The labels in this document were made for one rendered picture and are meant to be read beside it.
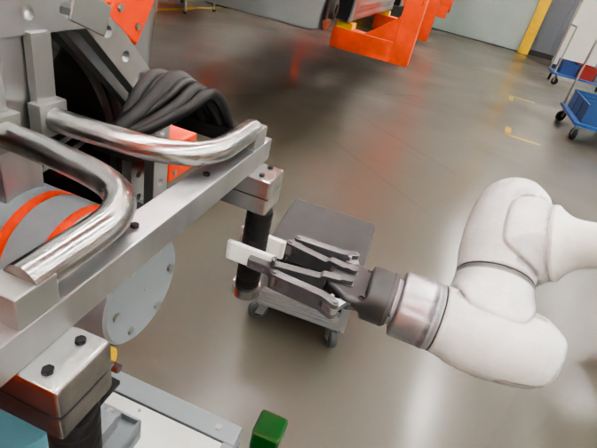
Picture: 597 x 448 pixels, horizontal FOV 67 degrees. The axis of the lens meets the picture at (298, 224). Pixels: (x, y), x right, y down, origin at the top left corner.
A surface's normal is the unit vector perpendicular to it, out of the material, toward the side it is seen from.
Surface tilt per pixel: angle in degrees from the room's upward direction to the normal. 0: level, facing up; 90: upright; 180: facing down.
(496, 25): 90
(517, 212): 38
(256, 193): 90
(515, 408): 0
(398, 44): 90
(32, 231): 34
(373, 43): 90
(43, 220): 19
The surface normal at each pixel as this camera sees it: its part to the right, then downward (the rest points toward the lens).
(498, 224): -0.46, -0.55
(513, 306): 0.08, -0.52
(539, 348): 0.11, -0.20
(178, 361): 0.20, -0.83
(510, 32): -0.40, 0.42
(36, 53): 0.93, 0.33
